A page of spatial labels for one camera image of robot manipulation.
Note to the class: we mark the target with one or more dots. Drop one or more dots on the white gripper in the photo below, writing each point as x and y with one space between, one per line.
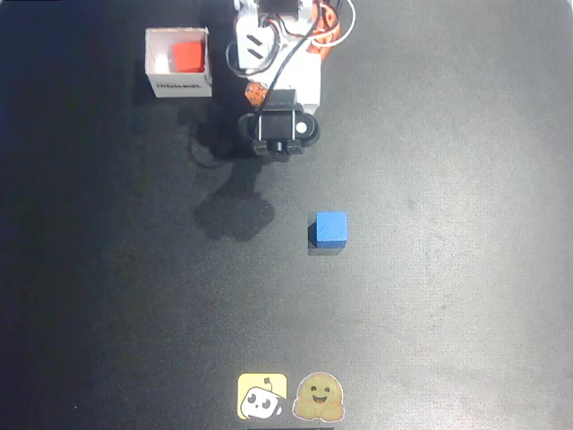
308 90

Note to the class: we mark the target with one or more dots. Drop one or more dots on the red cube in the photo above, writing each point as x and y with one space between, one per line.
188 56

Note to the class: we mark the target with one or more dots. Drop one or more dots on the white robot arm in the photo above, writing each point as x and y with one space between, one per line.
250 45

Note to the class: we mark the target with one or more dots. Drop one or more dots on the white cardboard box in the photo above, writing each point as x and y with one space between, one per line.
179 83

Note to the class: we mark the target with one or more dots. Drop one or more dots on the blue cube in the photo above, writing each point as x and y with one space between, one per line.
331 229

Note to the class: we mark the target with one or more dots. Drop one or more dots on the yellow robot sticker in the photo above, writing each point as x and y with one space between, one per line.
262 396

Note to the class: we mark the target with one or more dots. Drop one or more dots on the hugging face emoji sticker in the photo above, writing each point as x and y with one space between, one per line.
318 398

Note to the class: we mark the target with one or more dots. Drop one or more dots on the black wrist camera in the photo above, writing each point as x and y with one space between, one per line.
274 126

